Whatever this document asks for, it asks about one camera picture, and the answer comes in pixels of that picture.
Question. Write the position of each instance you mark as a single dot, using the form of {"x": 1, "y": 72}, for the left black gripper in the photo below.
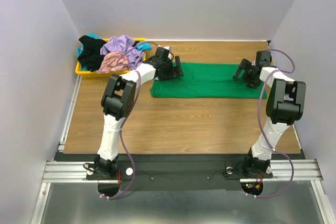
{"x": 172, "y": 68}

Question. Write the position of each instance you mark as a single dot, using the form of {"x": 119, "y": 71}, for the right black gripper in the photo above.
{"x": 246, "y": 70}

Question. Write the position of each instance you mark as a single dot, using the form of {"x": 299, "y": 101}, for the green t-shirt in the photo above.
{"x": 205, "y": 80}

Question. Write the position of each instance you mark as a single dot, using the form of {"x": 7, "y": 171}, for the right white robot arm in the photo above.
{"x": 280, "y": 105}

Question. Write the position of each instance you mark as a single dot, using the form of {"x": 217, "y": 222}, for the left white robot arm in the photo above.
{"x": 118, "y": 102}

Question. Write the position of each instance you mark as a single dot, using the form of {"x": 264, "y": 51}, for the teal t-shirt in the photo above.
{"x": 142, "y": 46}

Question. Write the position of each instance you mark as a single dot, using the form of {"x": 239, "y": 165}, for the lavender t-shirt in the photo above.
{"x": 123, "y": 44}

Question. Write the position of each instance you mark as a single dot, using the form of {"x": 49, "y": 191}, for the pink t-shirt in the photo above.
{"x": 113, "y": 62}

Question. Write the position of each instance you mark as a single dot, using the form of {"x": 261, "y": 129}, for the black t-shirt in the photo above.
{"x": 90, "y": 57}

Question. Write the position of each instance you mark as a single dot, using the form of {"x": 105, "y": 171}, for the yellow plastic bin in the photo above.
{"x": 88, "y": 74}

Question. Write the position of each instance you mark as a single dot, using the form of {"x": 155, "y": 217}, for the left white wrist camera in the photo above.
{"x": 168, "y": 48}

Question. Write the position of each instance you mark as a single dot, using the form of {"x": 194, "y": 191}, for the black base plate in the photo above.
{"x": 146, "y": 172}

